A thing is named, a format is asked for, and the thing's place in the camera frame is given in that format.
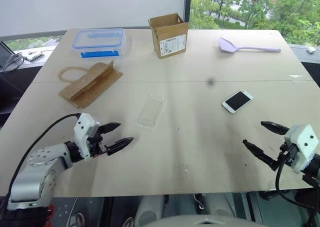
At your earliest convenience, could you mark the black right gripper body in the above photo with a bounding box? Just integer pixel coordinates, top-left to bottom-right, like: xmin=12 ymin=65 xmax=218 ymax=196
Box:
xmin=276 ymin=141 xmax=300 ymax=167

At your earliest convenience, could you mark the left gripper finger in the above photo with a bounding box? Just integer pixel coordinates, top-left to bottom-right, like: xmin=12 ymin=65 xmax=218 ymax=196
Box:
xmin=106 ymin=136 xmax=135 ymax=156
xmin=98 ymin=122 xmax=122 ymax=136

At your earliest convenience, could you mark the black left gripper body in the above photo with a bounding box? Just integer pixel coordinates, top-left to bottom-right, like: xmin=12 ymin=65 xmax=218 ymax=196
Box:
xmin=86 ymin=129 xmax=109 ymax=159

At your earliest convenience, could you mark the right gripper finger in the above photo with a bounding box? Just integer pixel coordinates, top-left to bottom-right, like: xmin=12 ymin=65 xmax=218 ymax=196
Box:
xmin=242 ymin=138 xmax=281 ymax=172
xmin=260 ymin=120 xmax=291 ymax=136

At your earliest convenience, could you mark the clear phone case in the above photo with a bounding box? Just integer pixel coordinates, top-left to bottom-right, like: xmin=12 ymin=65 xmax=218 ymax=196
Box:
xmin=136 ymin=94 xmax=167 ymax=131

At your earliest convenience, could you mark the white smartphone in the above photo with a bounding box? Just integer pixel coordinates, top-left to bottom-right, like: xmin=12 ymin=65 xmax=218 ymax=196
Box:
xmin=221 ymin=89 xmax=254 ymax=115

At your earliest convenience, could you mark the brown paper bag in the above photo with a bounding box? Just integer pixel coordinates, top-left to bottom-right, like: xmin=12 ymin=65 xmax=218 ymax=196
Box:
xmin=58 ymin=59 xmax=124 ymax=109

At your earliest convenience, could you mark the grey rounded robot leg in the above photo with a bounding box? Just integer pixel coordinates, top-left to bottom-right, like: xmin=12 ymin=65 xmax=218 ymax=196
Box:
xmin=201 ymin=193 xmax=239 ymax=217
xmin=134 ymin=194 xmax=171 ymax=227

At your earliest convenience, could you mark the tan rubber band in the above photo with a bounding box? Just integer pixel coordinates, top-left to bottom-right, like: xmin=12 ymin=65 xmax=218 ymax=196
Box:
xmin=57 ymin=66 xmax=87 ymax=83

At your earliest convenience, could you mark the clear container with blue lid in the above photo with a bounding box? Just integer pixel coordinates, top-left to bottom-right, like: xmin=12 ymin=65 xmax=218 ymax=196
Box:
xmin=71 ymin=27 xmax=126 ymax=61

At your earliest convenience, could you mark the grey rounded robot torso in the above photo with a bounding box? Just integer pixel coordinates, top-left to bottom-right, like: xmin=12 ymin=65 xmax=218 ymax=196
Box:
xmin=149 ymin=213 xmax=256 ymax=227

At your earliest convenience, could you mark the lilac plastic rice scoop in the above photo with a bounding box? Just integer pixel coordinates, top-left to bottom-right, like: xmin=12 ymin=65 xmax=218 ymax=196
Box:
xmin=218 ymin=36 xmax=282 ymax=54

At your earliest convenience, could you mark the white and green device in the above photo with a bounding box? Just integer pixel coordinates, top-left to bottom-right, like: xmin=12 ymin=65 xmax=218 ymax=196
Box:
xmin=24 ymin=50 xmax=44 ymax=62

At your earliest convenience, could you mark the open cardboard box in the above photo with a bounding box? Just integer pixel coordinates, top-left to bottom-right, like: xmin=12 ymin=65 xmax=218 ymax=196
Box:
xmin=147 ymin=12 xmax=190 ymax=60

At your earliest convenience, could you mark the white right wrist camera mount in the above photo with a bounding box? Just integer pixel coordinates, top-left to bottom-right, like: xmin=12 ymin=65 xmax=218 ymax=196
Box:
xmin=284 ymin=123 xmax=320 ymax=175

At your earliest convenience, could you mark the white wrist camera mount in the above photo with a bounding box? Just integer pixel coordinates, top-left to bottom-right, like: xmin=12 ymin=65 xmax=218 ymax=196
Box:
xmin=284 ymin=123 xmax=320 ymax=175
xmin=73 ymin=112 xmax=101 ymax=162

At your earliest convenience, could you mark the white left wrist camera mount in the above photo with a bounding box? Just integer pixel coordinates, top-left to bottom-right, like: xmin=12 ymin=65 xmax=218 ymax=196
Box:
xmin=73 ymin=112 xmax=101 ymax=162

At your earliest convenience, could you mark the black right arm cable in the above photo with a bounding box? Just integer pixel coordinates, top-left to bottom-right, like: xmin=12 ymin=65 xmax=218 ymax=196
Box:
xmin=274 ymin=158 xmax=320 ymax=210

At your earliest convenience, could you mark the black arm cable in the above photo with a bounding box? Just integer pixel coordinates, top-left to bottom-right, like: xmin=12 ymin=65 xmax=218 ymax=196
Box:
xmin=7 ymin=113 xmax=82 ymax=196
xmin=274 ymin=158 xmax=320 ymax=210

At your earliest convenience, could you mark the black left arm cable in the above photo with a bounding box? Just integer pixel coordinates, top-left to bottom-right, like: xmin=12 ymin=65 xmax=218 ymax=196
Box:
xmin=7 ymin=113 xmax=82 ymax=196

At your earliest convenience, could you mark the grey cable bundle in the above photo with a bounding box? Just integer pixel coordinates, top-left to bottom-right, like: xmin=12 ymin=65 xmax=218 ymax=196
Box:
xmin=2 ymin=52 xmax=25 ymax=73

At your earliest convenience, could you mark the dark window frame post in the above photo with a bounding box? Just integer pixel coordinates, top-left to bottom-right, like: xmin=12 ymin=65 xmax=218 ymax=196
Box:
xmin=184 ymin=0 xmax=193 ymax=31

